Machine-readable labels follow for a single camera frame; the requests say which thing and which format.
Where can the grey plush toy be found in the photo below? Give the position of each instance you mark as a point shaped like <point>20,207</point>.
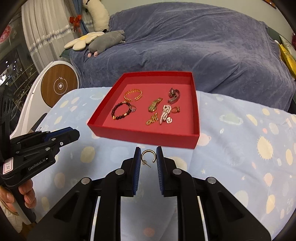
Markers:
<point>108,40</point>

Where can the red cardboard tray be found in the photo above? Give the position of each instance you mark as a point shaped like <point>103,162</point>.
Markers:
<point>118,119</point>

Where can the white paper label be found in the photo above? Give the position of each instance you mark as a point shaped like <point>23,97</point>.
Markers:
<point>8,165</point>

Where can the blue planet print cloth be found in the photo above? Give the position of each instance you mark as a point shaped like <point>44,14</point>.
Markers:
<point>247,147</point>

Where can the yellow pillow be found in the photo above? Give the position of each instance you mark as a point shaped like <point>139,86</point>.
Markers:
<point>288,59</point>

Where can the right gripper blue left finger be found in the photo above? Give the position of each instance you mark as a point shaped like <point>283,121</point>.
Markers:
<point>136,169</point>

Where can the cream flower plush cushion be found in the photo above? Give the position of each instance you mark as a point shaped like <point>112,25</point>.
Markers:
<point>81,42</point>

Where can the white lace curtain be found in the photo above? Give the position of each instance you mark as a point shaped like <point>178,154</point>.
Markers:
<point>47,29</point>

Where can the silver wristwatch blue dial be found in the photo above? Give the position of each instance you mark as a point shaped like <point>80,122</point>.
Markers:
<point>174,96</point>

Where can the white plush toy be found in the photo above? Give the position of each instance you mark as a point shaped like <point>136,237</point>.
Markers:
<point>99,14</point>

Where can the red ribbon bow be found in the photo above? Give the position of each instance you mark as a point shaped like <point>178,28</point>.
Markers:
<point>75,21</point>

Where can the grey pillow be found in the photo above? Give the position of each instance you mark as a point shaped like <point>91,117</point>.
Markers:
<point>290,48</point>

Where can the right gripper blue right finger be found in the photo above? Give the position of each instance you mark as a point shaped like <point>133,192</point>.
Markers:
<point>160,166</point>

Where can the gold chain bangle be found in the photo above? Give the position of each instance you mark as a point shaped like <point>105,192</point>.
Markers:
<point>133,95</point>

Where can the gold hoop earring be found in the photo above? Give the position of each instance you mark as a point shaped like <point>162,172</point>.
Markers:
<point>148,157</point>

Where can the white round wooden device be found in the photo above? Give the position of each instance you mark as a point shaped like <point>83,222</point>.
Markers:
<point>55,80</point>

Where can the purple blue bed blanket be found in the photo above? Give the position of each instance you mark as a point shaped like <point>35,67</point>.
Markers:
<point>227,52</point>

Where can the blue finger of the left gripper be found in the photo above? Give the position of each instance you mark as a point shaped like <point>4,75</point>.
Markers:
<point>53,134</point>
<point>62,140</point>

